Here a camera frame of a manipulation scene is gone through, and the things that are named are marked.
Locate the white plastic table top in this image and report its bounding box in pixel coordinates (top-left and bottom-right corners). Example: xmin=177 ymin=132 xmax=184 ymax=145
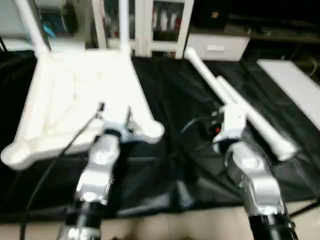
xmin=0 ymin=48 xmax=166 ymax=172

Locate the white plastic table leg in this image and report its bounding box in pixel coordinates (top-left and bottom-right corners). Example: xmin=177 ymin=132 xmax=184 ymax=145
xmin=214 ymin=75 xmax=300 ymax=162
xmin=14 ymin=0 xmax=52 ymax=59
xmin=183 ymin=46 xmax=237 ymax=109
xmin=118 ymin=0 xmax=132 ymax=56

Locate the black work mat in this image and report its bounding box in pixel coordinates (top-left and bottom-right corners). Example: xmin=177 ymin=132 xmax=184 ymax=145
xmin=0 ymin=49 xmax=320 ymax=222

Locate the white drawer unit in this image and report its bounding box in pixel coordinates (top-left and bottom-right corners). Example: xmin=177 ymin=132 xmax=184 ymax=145
xmin=185 ymin=32 xmax=251 ymax=62

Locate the white glass door cabinet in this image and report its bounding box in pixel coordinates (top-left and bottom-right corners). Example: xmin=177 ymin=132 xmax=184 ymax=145
xmin=91 ymin=0 xmax=195 ymax=59

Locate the black metal bench leg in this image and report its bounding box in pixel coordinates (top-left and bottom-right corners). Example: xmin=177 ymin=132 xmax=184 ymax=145
xmin=291 ymin=200 xmax=320 ymax=219

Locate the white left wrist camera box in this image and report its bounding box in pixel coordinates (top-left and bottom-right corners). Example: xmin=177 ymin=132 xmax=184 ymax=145
xmin=95 ymin=102 xmax=137 ymax=144

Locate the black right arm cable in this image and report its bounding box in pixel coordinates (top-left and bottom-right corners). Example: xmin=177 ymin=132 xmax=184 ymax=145
xmin=179 ymin=115 xmax=221 ymax=139

